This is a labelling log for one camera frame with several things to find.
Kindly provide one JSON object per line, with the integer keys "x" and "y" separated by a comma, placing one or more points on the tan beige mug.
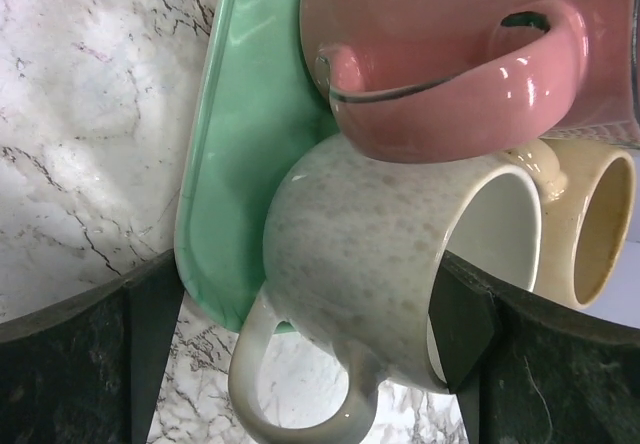
{"x": 587, "y": 191}

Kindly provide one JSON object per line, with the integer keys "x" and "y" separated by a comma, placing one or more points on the green floral tray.
{"x": 258, "y": 112}

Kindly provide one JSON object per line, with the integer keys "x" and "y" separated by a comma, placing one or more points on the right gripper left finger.
{"x": 89, "y": 369}

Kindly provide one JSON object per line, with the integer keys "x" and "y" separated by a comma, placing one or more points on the white speckled mug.
{"x": 351, "y": 250}

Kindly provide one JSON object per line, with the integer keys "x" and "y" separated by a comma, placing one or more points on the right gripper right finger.
{"x": 527, "y": 370}

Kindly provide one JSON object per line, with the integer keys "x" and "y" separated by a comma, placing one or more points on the red floral mug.
{"x": 441, "y": 80}

